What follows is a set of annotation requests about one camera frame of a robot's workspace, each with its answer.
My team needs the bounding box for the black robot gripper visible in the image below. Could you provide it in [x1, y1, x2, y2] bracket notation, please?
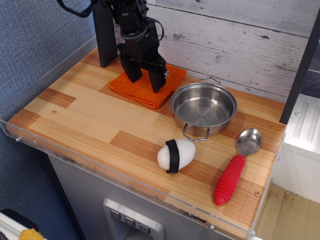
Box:
[116, 21, 167, 93]

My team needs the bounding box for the orange knitted cloth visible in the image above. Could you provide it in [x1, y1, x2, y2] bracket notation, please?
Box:
[109, 64, 187, 109]

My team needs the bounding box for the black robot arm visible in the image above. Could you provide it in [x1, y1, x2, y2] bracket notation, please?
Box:
[93, 0, 169, 93]

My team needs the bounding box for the stainless steel pot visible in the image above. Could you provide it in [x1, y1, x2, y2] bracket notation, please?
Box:
[170, 76, 238, 143]

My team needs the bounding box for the white rice ball toy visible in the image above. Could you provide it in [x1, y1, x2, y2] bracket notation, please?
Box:
[157, 139, 196, 174]

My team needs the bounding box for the clear acrylic table guard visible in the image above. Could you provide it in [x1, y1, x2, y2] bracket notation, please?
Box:
[0, 36, 285, 240]

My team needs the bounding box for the grey dispenser button panel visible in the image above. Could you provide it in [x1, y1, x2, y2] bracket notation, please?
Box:
[103, 198, 165, 240]

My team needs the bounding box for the white ridged side counter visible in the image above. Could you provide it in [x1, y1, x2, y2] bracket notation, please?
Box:
[271, 94, 320, 203]

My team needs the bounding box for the dark grey left post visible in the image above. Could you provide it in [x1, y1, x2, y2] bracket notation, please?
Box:
[92, 2, 118, 68]

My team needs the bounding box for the dark grey post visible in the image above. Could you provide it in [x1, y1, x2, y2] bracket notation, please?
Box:
[279, 10, 320, 125]
[92, 2, 118, 68]

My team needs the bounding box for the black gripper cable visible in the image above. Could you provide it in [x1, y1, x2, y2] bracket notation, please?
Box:
[56, 0, 165, 42]

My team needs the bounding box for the red handled metal spoon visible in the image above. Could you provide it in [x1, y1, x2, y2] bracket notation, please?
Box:
[213, 128, 262, 206]

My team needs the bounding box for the dark grey right post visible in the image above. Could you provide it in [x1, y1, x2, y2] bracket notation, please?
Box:
[279, 10, 320, 125]

